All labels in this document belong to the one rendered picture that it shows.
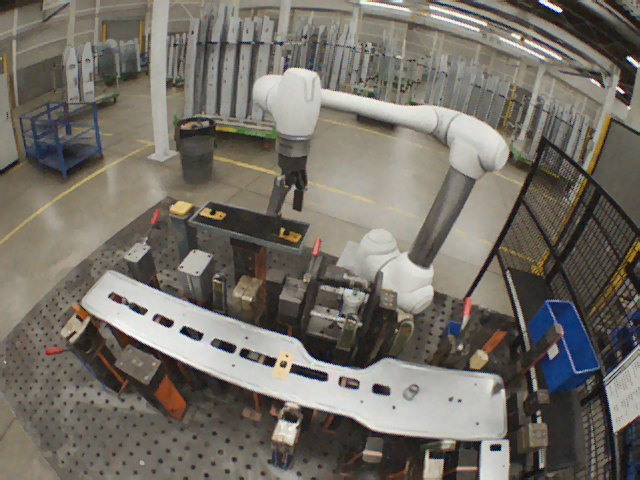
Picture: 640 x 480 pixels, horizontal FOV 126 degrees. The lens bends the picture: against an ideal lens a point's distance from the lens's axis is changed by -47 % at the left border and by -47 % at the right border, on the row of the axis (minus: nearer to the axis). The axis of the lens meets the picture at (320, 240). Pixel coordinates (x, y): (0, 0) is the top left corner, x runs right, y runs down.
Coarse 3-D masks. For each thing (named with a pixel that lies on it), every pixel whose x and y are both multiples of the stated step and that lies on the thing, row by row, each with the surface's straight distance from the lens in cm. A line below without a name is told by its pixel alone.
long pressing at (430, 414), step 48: (96, 288) 111; (144, 288) 103; (144, 336) 91; (240, 336) 86; (288, 336) 86; (240, 384) 79; (288, 384) 79; (336, 384) 80; (384, 384) 83; (432, 384) 88; (480, 384) 96; (384, 432) 79; (432, 432) 83; (480, 432) 90
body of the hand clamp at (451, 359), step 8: (448, 336) 93; (456, 336) 95; (448, 344) 92; (440, 352) 96; (448, 352) 91; (456, 352) 93; (432, 360) 103; (440, 360) 95; (448, 360) 94; (456, 360) 95
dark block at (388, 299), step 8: (384, 296) 85; (392, 296) 86; (384, 304) 83; (392, 304) 84; (376, 312) 84; (384, 312) 83; (392, 312) 83; (376, 320) 87; (384, 320) 86; (368, 328) 95; (376, 328) 90; (384, 328) 90; (368, 336) 93; (376, 336) 93; (368, 344) 97; (376, 344) 96; (360, 352) 101; (368, 352) 101; (352, 360) 118; (360, 360) 106; (368, 360) 105
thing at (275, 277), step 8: (272, 272) 88; (280, 272) 88; (272, 280) 86; (280, 280) 86; (272, 288) 88; (280, 288) 87; (272, 296) 91; (272, 304) 94; (272, 312) 97; (272, 320) 100; (272, 328) 104
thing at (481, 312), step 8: (480, 304) 84; (480, 312) 82; (488, 312) 82; (472, 320) 83; (480, 320) 80; (488, 320) 80; (464, 328) 86; (472, 328) 86; (464, 336) 86; (472, 336) 87; (456, 344) 89; (464, 344) 91
